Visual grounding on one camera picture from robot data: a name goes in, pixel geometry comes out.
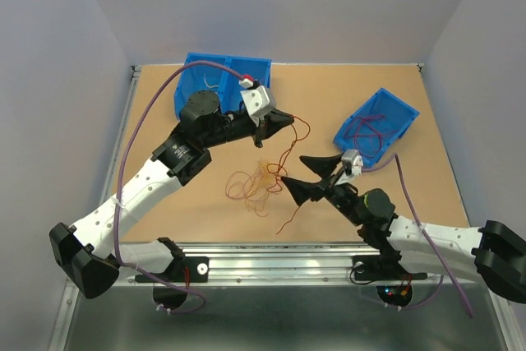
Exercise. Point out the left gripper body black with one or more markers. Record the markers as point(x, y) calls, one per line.
point(234, 129)

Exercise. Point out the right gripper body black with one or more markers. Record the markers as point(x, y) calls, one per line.
point(343, 199)

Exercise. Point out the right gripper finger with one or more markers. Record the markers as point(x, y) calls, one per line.
point(324, 167)
point(302, 191)

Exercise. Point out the blue bin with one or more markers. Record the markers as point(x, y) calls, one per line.
point(199, 78)
point(258, 68)
point(375, 126)

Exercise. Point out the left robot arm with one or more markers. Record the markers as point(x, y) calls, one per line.
point(88, 251)

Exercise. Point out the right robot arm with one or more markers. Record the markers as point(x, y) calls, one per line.
point(493, 253)

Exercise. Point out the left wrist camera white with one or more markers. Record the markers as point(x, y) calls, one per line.
point(258, 102)

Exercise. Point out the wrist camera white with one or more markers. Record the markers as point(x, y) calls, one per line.
point(352, 165)
point(258, 102)

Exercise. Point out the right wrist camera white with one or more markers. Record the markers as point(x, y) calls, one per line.
point(352, 165)

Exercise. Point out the aluminium front rail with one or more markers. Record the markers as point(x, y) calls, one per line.
point(253, 265)

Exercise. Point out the aluminium rail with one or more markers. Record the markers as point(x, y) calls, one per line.
point(115, 142)
point(253, 265)

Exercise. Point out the aluminium left rail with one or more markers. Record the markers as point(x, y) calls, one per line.
point(115, 142)

